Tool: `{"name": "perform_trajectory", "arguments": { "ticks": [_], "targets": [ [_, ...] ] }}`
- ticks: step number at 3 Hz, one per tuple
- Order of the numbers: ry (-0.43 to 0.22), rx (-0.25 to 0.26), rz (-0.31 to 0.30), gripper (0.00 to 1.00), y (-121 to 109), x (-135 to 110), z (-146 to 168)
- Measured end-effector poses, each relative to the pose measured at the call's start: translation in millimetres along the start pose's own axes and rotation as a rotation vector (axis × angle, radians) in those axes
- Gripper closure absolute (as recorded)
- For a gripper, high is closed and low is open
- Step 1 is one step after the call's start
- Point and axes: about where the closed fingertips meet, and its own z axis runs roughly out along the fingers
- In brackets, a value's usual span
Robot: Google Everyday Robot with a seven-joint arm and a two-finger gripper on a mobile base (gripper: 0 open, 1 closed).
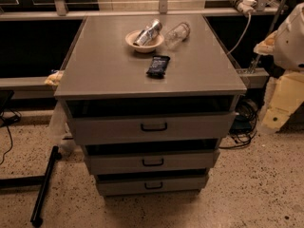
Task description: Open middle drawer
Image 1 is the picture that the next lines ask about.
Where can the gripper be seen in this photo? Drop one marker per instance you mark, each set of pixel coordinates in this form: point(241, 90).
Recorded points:
point(290, 47)

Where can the grey drawer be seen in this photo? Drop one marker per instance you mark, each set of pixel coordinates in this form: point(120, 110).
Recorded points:
point(89, 131)
point(150, 162)
point(152, 185)

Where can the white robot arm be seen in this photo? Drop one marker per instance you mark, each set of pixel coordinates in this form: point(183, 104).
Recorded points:
point(286, 45)

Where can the grey drawer cabinet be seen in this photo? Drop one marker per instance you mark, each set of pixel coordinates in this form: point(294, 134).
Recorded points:
point(106, 78)

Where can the white power strip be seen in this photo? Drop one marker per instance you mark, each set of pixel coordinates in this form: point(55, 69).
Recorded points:
point(243, 6)

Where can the clear plastic bottle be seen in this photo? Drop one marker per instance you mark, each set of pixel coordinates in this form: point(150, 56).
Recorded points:
point(177, 35)

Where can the black snack packet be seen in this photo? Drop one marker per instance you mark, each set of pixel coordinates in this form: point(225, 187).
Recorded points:
point(158, 66)

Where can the beige ceramic bowl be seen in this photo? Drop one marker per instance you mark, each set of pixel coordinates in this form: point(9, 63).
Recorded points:
point(150, 47)

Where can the silver foil snack bag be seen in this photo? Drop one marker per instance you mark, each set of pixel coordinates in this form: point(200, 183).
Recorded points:
point(150, 32)

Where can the yellow crumpled cloth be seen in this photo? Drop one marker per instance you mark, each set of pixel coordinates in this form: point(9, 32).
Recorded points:
point(54, 79)

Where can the black table leg frame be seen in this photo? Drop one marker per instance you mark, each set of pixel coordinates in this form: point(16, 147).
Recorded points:
point(42, 181)

